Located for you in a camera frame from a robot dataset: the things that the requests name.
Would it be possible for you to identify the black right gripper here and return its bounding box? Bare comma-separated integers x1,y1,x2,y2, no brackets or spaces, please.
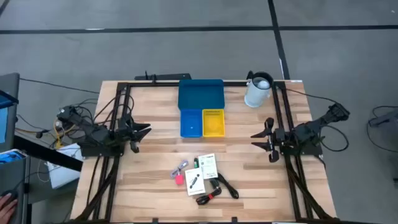
250,116,287,164

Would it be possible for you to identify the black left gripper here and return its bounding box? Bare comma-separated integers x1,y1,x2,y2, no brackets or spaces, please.
116,113,152,154

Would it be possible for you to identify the grey cable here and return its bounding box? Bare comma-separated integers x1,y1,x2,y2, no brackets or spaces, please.
169,159,190,180

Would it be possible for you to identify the white box with label print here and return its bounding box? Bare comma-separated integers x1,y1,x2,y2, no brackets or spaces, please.
198,152,218,180

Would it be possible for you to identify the white box with tool print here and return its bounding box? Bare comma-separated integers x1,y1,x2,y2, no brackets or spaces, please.
184,167,206,197

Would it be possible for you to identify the black cable with red strap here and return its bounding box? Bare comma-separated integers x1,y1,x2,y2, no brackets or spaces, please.
195,186,223,206

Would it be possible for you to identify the small blue plastic bin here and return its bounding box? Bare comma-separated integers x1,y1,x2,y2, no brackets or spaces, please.
180,108,203,139

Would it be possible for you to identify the small yellow plastic bin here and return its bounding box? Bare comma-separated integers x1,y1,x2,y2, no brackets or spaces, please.
201,108,226,138

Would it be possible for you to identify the large teal plastic bin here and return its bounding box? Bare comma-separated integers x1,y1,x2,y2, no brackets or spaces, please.
177,78,226,110

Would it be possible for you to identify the pale grey cylindrical container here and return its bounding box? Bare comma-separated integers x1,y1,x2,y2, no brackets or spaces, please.
244,71,274,109

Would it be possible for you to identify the black device with antennas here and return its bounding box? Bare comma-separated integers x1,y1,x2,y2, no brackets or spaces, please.
134,70,192,81

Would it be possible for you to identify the white box on floor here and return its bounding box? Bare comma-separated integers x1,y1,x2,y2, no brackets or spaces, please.
46,142,84,190

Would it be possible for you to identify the black diagonal desk bar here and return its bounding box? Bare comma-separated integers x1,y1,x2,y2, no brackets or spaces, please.
14,135,83,172

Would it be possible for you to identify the tablet screen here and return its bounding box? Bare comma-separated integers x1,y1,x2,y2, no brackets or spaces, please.
0,148,29,166

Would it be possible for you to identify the grey monitor with blue screen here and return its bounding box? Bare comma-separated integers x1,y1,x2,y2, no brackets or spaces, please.
0,72,21,153

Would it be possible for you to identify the black computer mouse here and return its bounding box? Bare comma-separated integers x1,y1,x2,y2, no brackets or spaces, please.
1,189,18,200

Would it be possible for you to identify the person's hand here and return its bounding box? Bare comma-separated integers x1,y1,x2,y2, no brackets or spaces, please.
0,192,19,224

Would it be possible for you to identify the black aluminium table frame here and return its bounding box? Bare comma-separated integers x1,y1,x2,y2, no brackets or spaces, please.
74,80,338,222

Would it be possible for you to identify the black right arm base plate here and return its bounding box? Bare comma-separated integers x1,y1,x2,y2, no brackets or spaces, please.
279,141,323,156

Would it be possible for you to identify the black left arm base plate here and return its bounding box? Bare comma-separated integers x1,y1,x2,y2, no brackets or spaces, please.
80,141,125,157

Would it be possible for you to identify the yellow cable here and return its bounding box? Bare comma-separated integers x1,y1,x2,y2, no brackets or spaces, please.
53,119,77,149

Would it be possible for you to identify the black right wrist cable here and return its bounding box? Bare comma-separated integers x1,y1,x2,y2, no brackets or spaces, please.
319,124,350,152

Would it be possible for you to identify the thin black floor cable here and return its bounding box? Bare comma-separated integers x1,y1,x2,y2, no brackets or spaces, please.
19,77,100,94

